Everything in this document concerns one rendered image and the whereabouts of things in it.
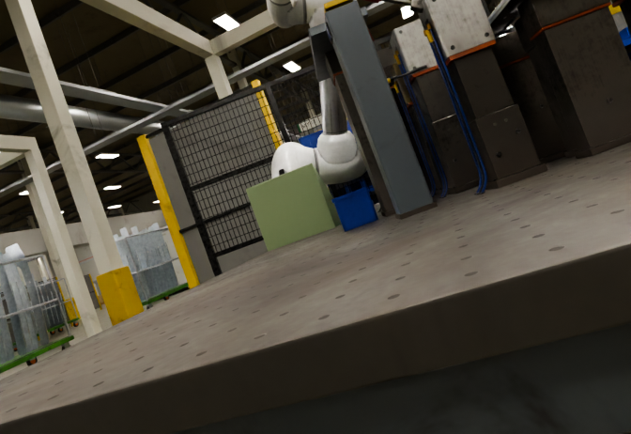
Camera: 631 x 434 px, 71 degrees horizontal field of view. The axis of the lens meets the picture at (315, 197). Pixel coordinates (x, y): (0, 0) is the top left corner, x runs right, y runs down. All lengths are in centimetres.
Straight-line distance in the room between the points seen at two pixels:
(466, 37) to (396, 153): 24
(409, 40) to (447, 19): 26
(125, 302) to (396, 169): 802
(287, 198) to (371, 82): 81
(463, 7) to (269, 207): 104
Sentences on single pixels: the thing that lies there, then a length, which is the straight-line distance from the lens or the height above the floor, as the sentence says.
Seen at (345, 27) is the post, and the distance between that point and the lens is 94.
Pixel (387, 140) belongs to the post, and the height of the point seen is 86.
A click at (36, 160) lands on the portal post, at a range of 822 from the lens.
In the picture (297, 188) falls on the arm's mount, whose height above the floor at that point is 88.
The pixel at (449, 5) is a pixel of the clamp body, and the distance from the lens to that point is 87.
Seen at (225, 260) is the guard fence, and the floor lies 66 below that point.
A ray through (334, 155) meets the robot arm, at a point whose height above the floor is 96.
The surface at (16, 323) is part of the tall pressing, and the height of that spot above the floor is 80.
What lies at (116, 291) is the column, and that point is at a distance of 873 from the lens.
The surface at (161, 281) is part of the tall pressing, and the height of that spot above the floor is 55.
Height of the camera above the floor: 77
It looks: 2 degrees up
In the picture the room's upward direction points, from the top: 20 degrees counter-clockwise
